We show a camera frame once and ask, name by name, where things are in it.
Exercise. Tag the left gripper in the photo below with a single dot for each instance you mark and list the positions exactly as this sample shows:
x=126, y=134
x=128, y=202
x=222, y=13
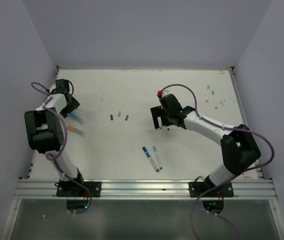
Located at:
x=74, y=105

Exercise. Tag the light blue capped marker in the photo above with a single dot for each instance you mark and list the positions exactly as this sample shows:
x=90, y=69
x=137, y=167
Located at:
x=157, y=157

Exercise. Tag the green capped marker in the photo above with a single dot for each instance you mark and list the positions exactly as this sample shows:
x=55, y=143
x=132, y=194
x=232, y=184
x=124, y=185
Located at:
x=214, y=99
x=207, y=93

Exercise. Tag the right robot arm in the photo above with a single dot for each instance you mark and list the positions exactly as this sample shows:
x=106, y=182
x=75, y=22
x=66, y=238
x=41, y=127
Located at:
x=238, y=147

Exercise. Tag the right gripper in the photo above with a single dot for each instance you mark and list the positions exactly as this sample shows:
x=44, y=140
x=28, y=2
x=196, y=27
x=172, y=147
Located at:
x=157, y=111

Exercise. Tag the green capped marker right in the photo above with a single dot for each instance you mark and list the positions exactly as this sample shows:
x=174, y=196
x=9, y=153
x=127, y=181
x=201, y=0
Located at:
x=214, y=99

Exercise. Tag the dark blue capped marker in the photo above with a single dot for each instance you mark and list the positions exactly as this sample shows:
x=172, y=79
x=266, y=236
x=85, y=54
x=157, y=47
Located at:
x=154, y=165

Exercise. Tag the orange highlighter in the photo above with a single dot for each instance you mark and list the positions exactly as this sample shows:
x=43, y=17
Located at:
x=76, y=131

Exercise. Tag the green capped marker left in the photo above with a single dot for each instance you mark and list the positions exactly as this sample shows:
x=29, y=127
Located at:
x=207, y=93

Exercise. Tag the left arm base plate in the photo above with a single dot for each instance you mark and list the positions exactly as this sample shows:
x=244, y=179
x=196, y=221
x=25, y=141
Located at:
x=70, y=189

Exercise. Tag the light blue highlighter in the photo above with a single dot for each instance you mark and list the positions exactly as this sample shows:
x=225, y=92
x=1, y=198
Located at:
x=77, y=118

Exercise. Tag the aluminium rail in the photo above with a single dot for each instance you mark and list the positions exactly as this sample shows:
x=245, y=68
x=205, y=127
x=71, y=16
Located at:
x=256, y=189

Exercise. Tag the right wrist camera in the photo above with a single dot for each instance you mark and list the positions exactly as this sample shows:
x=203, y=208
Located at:
x=162, y=93

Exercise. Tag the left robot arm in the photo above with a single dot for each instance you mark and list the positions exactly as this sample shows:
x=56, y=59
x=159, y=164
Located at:
x=47, y=130

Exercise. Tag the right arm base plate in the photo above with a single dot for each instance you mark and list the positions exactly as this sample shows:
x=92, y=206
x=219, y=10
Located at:
x=201, y=185

